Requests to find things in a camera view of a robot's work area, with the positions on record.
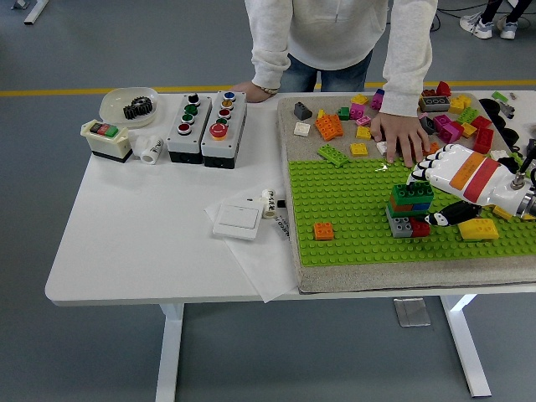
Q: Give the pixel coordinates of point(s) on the white paper sheet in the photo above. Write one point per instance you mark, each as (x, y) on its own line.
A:
(259, 268)

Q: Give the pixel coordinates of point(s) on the orange square brick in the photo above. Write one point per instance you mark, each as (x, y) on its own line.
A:
(324, 231)

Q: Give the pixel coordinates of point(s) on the black metal gear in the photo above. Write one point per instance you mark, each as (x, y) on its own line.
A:
(130, 113)
(144, 106)

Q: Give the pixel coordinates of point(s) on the lime green square brick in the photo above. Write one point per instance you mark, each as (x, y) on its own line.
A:
(468, 115)

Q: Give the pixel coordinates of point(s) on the yellow flat plate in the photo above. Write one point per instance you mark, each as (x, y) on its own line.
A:
(502, 213)
(359, 150)
(469, 130)

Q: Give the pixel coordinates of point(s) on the cream red-green switch box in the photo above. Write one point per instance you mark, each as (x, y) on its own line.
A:
(109, 144)

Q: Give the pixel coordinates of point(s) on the small lime green piece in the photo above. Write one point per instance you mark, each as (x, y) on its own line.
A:
(499, 96)

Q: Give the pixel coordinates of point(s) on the magenta square brick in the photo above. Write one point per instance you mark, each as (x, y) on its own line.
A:
(441, 121)
(357, 111)

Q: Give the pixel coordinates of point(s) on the small black box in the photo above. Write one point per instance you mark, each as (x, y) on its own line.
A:
(532, 146)

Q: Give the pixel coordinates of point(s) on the white plastic bowl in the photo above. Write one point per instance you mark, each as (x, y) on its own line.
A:
(113, 104)

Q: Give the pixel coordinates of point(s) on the white pipe tee fitting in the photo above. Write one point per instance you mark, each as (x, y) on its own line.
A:
(151, 153)

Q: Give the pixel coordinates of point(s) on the large magenta brick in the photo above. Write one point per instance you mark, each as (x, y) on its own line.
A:
(450, 133)

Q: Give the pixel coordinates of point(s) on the person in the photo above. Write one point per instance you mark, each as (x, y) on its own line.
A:
(335, 29)
(481, 27)

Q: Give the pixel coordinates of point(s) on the grey square brick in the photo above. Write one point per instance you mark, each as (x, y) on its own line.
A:
(400, 228)

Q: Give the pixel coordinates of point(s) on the person's right hand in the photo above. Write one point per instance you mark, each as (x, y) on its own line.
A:
(257, 94)

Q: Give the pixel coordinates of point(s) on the blue square brick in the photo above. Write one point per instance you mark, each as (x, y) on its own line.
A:
(421, 207)

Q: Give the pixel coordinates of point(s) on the grey metal clamp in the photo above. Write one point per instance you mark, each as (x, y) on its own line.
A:
(507, 109)

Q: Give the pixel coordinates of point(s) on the pink tall brick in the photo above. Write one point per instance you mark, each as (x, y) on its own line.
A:
(377, 103)

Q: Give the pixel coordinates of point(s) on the grey-brown mat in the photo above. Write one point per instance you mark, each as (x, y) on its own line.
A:
(335, 278)

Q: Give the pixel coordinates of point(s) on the person's right forearm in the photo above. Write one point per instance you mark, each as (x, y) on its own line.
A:
(270, 67)

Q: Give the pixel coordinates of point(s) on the grey four-button control box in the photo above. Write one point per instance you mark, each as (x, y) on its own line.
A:
(180, 144)

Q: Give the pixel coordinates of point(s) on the white printed label strip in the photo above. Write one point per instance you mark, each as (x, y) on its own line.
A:
(281, 228)

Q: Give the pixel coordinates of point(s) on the wide orange brick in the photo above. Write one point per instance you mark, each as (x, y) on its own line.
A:
(329, 127)

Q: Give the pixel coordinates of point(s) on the grey emergency-stop control box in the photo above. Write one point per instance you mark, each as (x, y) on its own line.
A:
(238, 125)

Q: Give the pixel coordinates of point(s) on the white wall switch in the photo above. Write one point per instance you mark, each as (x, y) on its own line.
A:
(238, 220)

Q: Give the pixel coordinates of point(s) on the white tube with writing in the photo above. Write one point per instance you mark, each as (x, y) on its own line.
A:
(269, 205)

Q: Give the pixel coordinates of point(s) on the small brown brick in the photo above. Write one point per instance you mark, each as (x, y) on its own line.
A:
(429, 92)

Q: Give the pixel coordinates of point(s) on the white table leg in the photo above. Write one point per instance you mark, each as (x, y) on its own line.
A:
(169, 356)
(465, 343)

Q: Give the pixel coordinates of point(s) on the tiny yellow brick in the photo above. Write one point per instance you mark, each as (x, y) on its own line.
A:
(321, 114)

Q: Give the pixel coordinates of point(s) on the lime green studded baseplate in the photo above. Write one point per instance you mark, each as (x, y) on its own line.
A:
(347, 205)

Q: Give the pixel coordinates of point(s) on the brown square brick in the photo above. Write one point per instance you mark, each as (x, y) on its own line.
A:
(402, 208)

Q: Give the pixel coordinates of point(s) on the red long brick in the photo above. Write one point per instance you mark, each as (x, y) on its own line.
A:
(484, 139)

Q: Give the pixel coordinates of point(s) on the silver floor plate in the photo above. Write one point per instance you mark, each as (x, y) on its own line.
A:
(412, 312)

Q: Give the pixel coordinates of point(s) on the lime green long brick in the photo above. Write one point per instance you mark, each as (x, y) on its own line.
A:
(333, 155)

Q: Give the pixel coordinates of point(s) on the yellow curved brick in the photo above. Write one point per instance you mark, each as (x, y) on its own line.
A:
(479, 230)

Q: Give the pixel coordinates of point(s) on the person's left forearm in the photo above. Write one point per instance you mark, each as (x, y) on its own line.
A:
(402, 84)

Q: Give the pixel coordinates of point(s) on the red square brick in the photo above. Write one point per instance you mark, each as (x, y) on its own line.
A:
(481, 122)
(419, 230)

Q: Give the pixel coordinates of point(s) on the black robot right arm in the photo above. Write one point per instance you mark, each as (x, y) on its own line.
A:
(531, 207)

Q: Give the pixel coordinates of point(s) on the dark green long brick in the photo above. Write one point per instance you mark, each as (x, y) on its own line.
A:
(398, 214)
(410, 197)

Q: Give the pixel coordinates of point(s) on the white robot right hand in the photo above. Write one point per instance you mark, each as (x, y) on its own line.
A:
(465, 171)

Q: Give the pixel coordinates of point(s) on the white desk foot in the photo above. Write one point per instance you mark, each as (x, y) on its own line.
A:
(32, 17)

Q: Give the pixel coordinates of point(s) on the person's left hand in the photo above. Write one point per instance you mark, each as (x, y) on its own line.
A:
(398, 132)

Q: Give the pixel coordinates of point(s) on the yellow square brick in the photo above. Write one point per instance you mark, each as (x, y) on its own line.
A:
(467, 100)
(455, 106)
(364, 132)
(359, 99)

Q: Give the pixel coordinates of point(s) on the red slope brick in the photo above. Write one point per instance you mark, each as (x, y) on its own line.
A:
(444, 90)

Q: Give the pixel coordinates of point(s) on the small black plug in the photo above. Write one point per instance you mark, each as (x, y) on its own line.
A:
(281, 204)

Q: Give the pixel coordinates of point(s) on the matte white square tile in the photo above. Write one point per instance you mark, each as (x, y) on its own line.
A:
(302, 129)

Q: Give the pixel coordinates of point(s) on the small green brick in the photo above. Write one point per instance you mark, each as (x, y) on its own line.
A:
(343, 114)

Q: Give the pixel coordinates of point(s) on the light grey long brick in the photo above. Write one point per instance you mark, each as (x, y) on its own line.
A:
(435, 104)

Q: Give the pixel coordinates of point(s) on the small dark grey slope brick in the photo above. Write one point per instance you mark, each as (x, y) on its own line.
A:
(302, 111)

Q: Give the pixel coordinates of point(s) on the pink flat plate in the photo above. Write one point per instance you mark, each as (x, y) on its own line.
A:
(362, 120)

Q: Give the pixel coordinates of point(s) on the glossy white square tile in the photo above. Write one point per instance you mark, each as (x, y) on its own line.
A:
(380, 147)

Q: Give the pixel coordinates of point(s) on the large dark grey slope brick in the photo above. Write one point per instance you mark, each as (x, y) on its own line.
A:
(428, 125)

